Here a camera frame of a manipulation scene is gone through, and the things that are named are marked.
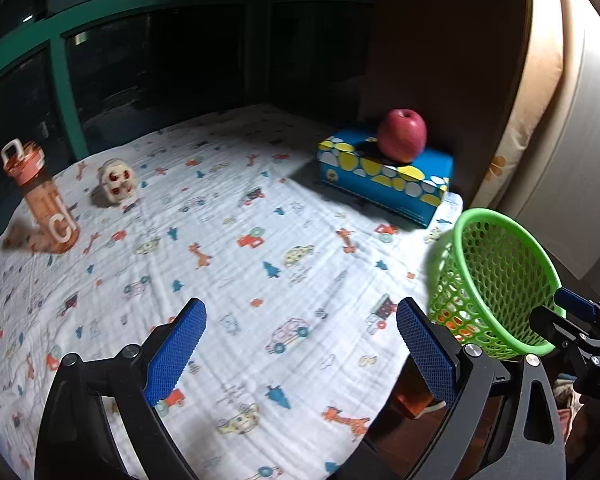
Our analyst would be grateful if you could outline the green window frame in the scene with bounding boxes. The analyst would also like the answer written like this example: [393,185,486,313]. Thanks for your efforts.
[0,0,381,161]

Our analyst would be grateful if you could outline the green plastic basket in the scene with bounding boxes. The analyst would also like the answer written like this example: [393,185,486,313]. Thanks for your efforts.
[426,208,567,359]

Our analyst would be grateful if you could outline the cream skull-shaped toy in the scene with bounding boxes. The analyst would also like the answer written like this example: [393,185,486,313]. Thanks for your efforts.
[96,158,137,207]

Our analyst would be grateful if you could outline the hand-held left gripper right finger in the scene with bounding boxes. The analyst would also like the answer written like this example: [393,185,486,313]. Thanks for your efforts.
[396,296,567,480]

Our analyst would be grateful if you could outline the white printed blanket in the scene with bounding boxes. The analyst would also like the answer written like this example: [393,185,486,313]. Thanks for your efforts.
[0,104,468,480]

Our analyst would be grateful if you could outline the beige floral curtain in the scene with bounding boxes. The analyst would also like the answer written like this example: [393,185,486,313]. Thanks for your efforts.
[480,0,600,281]

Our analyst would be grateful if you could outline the orange water bottle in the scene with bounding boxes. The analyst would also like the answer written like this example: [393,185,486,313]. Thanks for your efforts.
[1,139,81,253]

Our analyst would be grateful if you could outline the blue patterned tissue box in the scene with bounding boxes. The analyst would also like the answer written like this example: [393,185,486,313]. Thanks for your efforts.
[317,128,454,228]

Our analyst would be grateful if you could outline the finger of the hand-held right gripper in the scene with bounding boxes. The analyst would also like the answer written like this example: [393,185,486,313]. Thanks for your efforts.
[529,306,588,348]
[554,287,600,318]

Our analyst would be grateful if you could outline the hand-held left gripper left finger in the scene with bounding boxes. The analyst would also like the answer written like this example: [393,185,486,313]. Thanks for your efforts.
[34,297,207,480]

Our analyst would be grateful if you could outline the red apple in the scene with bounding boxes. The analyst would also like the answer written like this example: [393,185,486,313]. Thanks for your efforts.
[377,108,427,163]

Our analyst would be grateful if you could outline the orange snack wrapper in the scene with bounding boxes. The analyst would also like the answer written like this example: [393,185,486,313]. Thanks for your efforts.
[430,310,473,343]

